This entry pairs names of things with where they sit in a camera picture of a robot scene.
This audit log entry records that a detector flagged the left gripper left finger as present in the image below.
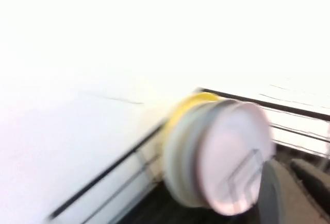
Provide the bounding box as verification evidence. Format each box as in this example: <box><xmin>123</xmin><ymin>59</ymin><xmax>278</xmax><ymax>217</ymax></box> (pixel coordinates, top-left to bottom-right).
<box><xmin>257</xmin><ymin>160</ymin><xmax>314</xmax><ymax>224</ymax></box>

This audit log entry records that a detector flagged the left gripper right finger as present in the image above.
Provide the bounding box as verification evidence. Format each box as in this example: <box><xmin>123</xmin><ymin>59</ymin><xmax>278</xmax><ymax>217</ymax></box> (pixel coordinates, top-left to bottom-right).
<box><xmin>290</xmin><ymin>158</ymin><xmax>330</xmax><ymax>224</ymax></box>

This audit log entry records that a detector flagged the teal plate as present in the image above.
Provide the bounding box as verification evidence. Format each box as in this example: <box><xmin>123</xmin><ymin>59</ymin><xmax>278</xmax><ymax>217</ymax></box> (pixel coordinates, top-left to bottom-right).
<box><xmin>192</xmin><ymin>99</ymin><xmax>275</xmax><ymax>216</ymax></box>

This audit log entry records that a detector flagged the black dish rack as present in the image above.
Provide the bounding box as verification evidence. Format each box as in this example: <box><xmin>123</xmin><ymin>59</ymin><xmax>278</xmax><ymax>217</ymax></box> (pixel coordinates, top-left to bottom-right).
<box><xmin>48</xmin><ymin>87</ymin><xmax>330</xmax><ymax>224</ymax></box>

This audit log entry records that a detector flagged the yellow plate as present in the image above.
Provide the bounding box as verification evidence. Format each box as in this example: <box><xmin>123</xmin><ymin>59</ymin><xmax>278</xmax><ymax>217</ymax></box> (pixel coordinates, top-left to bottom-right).
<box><xmin>161</xmin><ymin>92</ymin><xmax>220</xmax><ymax>142</ymax></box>

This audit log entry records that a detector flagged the white black-grid tablecloth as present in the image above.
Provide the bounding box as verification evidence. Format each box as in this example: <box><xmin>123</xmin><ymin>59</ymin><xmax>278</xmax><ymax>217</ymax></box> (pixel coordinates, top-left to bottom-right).
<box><xmin>257</xmin><ymin>79</ymin><xmax>330</xmax><ymax>155</ymax></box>

